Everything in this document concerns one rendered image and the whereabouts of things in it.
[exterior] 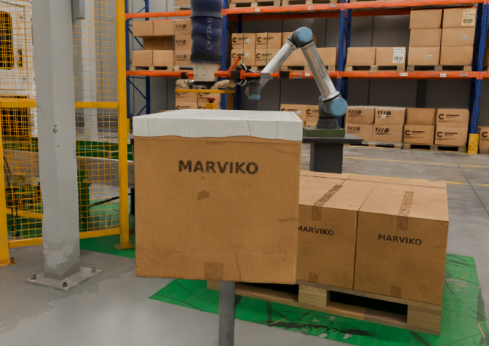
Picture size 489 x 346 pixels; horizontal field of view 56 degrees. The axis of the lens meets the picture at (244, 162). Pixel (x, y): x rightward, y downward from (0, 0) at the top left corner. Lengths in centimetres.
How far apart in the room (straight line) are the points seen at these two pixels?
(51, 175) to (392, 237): 181
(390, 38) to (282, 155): 1051
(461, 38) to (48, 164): 873
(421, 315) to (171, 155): 160
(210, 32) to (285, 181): 229
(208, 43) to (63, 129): 118
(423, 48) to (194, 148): 924
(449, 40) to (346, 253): 821
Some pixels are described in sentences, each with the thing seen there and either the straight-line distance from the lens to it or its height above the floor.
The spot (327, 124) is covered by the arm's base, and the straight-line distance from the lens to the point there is 380.
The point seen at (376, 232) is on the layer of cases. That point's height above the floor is 45.
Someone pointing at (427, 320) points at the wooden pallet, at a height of 6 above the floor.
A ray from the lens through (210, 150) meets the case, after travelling 109.
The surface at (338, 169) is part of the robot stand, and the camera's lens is 383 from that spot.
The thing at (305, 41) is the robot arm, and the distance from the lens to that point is 358.
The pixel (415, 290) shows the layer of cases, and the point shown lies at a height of 20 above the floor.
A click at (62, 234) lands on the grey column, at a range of 279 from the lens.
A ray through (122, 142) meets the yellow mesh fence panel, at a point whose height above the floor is 74.
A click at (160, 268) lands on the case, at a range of 119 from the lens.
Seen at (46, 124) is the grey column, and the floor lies 90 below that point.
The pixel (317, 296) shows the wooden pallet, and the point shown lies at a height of 8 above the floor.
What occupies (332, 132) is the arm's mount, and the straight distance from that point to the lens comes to 376.
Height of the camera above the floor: 108
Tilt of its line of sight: 8 degrees down
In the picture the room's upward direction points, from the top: 1 degrees clockwise
